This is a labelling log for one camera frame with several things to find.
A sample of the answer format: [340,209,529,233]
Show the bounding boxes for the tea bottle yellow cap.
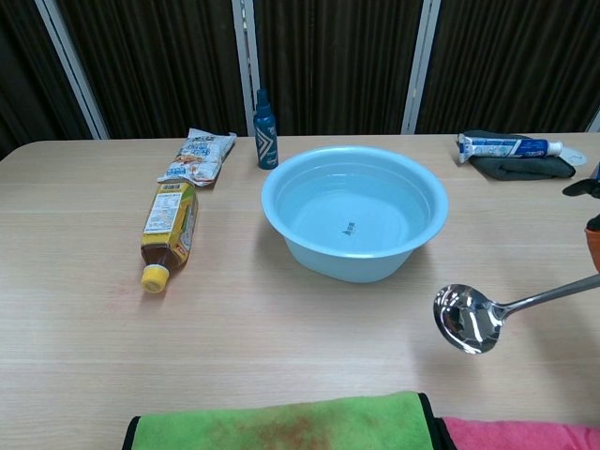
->
[140,180,200,294]

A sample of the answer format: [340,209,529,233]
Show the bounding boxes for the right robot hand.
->
[562,176,600,276]

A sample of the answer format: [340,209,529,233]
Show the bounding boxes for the dark grey folded cloth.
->
[461,129,577,182]

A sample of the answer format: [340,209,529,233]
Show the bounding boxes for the light blue bowl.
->
[261,145,450,284]

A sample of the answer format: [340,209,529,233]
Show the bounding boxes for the metal ladle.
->
[432,274,600,356]

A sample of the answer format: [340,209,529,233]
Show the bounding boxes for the blue white toothpaste tube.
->
[457,132,563,164]

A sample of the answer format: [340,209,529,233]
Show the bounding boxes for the green stained cloth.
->
[120,391,444,450]

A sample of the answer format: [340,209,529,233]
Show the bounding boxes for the white snack bag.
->
[156,127,237,188]

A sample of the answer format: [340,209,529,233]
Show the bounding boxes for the pink cloth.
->
[440,415,600,450]

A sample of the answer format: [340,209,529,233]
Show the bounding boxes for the white round lid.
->
[560,144,589,166]

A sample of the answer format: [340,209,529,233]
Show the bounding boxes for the dark blue spray bottle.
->
[252,88,280,171]

